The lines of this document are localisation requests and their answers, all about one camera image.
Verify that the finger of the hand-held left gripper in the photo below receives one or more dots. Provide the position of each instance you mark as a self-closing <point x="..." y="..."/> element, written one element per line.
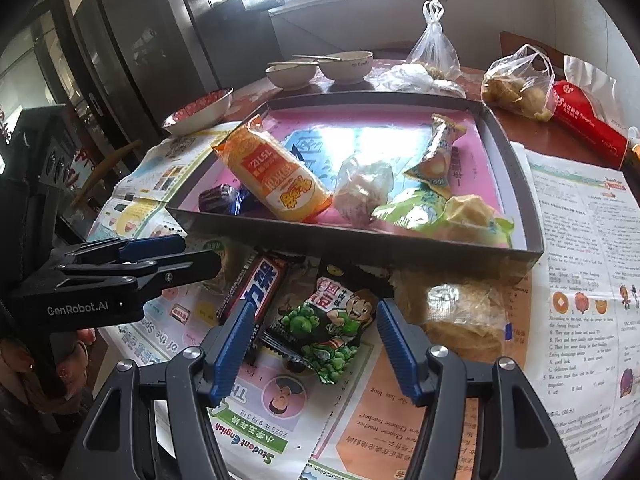
<point x="150" y="246"/>
<point x="175" y="270"/>

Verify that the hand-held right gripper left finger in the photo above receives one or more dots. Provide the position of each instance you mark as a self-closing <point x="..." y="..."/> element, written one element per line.
<point x="230" y="350"/>

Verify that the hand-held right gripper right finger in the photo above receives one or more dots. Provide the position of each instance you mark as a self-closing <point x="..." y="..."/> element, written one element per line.
<point x="400" y="350"/>

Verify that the dark brown cake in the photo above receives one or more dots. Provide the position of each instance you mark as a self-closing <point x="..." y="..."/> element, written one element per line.
<point x="215" y="199"/>

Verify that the green pea snack packet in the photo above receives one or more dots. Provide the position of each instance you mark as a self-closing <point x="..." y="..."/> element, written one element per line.
<point x="320" y="325"/>

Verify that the grey cardboard box tray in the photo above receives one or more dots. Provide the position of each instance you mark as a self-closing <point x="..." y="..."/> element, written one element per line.
<point x="350" y="245"/>

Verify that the orange snack packet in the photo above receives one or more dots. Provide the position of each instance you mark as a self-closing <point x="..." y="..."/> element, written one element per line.
<point x="270" y="175"/>

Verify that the green and yellow snack packet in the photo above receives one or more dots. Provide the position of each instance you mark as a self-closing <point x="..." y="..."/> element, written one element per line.
<point x="415" y="210"/>

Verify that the clear white pastry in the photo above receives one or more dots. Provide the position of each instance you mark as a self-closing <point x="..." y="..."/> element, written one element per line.
<point x="360" y="185"/>

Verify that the small yellow snack packet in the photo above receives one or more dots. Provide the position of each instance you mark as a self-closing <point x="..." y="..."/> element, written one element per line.
<point x="435" y="160"/>

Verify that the person's left hand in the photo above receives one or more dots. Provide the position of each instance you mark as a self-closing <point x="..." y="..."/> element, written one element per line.
<point x="75" y="360"/>

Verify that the printed newspaper sheet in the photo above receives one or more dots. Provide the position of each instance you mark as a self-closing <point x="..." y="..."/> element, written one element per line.
<point x="380" y="410"/>
<point x="145" y="210"/>
<point x="575" y="260"/>

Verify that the round cookie green label packet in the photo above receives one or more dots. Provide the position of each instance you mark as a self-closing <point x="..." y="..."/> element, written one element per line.
<point x="235" y="265"/>

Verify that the clear pastry packet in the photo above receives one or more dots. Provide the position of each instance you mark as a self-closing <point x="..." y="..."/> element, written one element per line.
<point x="460" y="320"/>

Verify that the black chocolate bar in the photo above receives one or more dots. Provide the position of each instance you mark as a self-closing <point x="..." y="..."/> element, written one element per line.
<point x="260" y="285"/>

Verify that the light wooden chair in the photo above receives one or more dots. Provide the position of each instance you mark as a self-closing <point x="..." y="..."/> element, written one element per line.
<point x="107" y="165"/>

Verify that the blue snack packet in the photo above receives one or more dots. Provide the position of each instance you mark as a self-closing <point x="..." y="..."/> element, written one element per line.
<point x="242" y="202"/>

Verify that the red patterned bowl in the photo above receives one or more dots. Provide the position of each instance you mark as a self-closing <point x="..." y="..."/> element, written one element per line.
<point x="197" y="112"/>

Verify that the dark refrigerator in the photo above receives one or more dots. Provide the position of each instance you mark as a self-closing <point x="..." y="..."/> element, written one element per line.
<point x="165" y="35"/>

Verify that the beige ceramic bowl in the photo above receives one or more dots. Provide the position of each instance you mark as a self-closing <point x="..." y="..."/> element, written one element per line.
<point x="290" y="76"/>
<point x="345" y="67"/>

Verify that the wooden chopstick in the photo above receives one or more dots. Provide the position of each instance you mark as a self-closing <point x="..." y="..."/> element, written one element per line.
<point x="317" y="57"/>

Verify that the white crumpled plastic bag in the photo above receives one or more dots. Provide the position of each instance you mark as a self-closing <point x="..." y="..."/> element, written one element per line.
<point x="415" y="80"/>

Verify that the plastic bag of yellow food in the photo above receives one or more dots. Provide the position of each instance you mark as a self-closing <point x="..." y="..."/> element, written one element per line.
<point x="515" y="85"/>

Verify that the red tissue pack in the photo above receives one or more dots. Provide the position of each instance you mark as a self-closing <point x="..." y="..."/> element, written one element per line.
<point x="585" y="115"/>

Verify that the tied clear plastic bag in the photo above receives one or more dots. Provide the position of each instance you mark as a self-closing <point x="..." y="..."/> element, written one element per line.
<point x="432" y="45"/>

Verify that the small orange white bottle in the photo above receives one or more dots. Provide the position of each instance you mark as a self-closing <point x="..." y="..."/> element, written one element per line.
<point x="635" y="150"/>

